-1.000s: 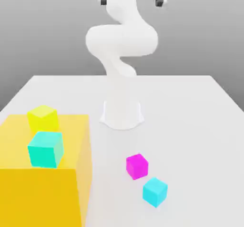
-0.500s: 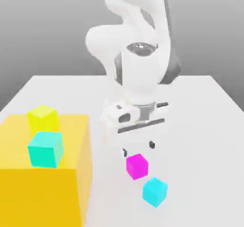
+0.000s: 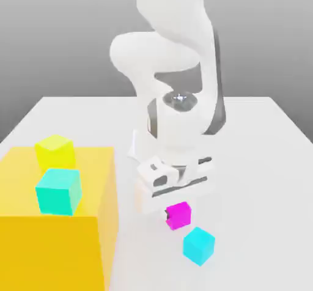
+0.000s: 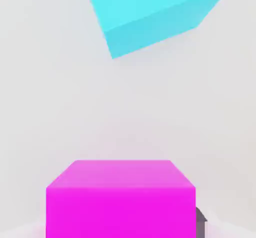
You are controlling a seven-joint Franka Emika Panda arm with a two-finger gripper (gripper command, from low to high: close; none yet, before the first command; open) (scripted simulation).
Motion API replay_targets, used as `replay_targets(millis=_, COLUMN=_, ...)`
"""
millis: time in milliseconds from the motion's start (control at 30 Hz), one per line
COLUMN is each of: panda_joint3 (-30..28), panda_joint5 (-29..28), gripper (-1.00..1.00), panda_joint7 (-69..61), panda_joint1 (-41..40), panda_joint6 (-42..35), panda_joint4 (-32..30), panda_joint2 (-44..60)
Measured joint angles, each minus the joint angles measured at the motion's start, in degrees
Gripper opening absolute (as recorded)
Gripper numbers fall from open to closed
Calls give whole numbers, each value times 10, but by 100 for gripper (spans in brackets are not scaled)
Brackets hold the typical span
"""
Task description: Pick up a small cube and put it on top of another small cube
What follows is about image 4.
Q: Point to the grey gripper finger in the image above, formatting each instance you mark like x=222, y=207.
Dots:
x=200, y=225

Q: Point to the small magenta cube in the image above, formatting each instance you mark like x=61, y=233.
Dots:
x=120, y=206

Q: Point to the small cyan cube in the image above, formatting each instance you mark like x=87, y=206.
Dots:
x=148, y=16

